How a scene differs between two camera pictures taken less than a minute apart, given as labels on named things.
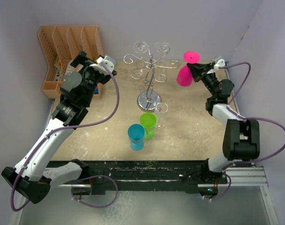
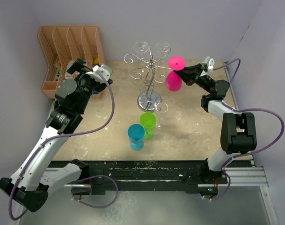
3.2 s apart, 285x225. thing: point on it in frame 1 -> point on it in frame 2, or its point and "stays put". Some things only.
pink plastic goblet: x=185 y=76 -> x=173 y=82
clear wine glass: x=162 y=47 stays put
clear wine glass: x=140 y=47 stays put
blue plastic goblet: x=136 y=132 stays put
